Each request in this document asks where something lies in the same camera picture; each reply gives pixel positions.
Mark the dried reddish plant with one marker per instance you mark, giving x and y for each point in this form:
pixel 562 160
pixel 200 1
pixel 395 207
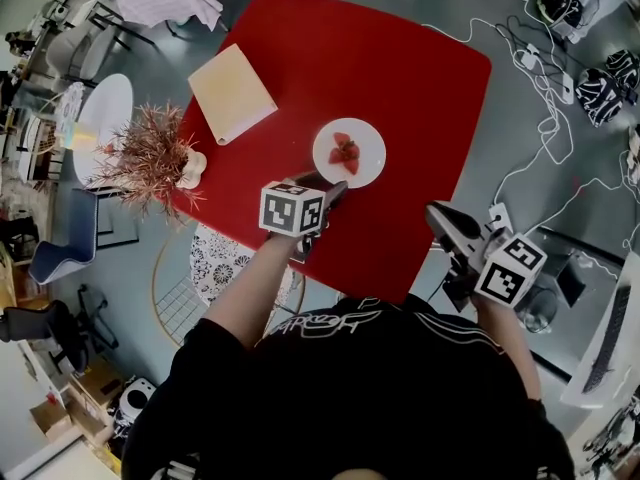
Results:
pixel 150 160

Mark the white round device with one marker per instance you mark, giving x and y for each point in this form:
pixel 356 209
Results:
pixel 137 400

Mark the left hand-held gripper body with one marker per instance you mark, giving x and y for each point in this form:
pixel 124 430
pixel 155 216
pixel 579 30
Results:
pixel 285 210

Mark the cardboard box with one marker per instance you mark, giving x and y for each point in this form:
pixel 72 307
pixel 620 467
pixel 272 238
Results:
pixel 55 418

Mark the floral seat cushion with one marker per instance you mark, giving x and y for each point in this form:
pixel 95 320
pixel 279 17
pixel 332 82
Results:
pixel 215 263

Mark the person's right forearm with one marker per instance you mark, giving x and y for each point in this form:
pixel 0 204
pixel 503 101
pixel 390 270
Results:
pixel 507 343

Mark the white desk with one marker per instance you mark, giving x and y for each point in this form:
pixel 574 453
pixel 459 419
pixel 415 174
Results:
pixel 630 348

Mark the person's black shirt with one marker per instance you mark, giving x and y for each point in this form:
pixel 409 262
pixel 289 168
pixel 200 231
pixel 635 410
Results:
pixel 350 398

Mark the person's left forearm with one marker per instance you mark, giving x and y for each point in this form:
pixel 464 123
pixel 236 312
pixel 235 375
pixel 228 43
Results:
pixel 250 293

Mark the small floral chair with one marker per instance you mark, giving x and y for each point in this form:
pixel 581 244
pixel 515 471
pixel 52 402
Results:
pixel 70 105

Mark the white lumpy vase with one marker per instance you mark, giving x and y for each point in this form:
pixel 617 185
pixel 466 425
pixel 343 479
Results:
pixel 195 168

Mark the black bin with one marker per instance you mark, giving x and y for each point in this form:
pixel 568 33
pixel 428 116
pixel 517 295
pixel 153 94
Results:
pixel 539 310

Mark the black bag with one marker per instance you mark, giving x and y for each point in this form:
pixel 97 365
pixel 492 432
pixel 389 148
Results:
pixel 560 5

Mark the red tablecloth table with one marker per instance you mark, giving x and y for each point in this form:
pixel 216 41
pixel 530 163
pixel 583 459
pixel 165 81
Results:
pixel 400 93

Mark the black office chair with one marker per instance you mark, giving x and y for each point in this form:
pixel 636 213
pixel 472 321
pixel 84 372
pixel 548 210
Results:
pixel 50 328

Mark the white power strip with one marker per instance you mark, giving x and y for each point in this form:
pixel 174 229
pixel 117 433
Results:
pixel 500 215

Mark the black and white backpack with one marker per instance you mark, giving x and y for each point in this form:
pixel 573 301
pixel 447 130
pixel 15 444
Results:
pixel 625 70
pixel 600 98

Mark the white plate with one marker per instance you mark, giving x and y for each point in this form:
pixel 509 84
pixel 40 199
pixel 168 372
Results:
pixel 370 143

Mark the beige book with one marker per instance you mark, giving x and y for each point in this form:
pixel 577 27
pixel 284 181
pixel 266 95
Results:
pixel 230 90

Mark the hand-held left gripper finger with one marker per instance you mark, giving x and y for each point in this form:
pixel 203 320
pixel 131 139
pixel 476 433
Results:
pixel 337 192

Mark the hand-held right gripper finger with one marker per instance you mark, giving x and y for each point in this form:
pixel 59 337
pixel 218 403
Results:
pixel 462 223
pixel 450 238

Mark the black keyboard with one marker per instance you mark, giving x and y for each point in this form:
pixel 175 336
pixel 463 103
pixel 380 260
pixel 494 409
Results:
pixel 607 340

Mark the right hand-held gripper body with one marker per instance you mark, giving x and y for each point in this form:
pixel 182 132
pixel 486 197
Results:
pixel 510 273

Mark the blue chair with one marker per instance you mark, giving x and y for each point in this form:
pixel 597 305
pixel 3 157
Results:
pixel 75 248

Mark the round white side table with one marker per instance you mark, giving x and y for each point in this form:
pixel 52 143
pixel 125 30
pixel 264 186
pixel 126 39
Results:
pixel 107 113

